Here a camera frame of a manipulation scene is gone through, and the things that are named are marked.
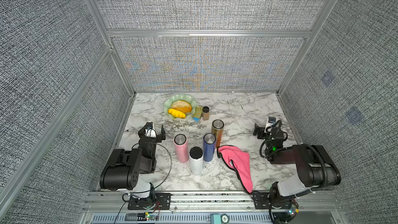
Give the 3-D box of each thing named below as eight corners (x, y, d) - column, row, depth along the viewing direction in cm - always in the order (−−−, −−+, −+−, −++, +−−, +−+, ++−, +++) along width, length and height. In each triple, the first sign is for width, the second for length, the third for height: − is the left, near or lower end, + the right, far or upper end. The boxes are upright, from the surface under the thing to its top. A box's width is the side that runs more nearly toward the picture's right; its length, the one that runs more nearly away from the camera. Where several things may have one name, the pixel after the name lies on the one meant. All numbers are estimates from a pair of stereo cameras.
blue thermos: (202, 162, 87) (203, 145, 71) (202, 151, 91) (203, 133, 75) (213, 162, 87) (216, 145, 71) (212, 151, 91) (215, 132, 75)
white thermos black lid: (191, 175, 83) (189, 160, 66) (191, 163, 87) (189, 146, 70) (202, 175, 83) (203, 160, 66) (202, 163, 87) (203, 146, 70)
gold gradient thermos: (210, 147, 94) (213, 127, 76) (209, 139, 97) (212, 119, 79) (219, 147, 94) (224, 127, 76) (219, 139, 97) (223, 118, 79)
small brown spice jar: (202, 120, 106) (203, 111, 98) (202, 115, 109) (203, 106, 101) (208, 120, 106) (209, 111, 98) (208, 115, 109) (208, 106, 101)
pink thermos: (177, 163, 87) (172, 146, 70) (178, 151, 91) (174, 133, 75) (188, 163, 87) (186, 146, 70) (189, 151, 91) (187, 133, 75)
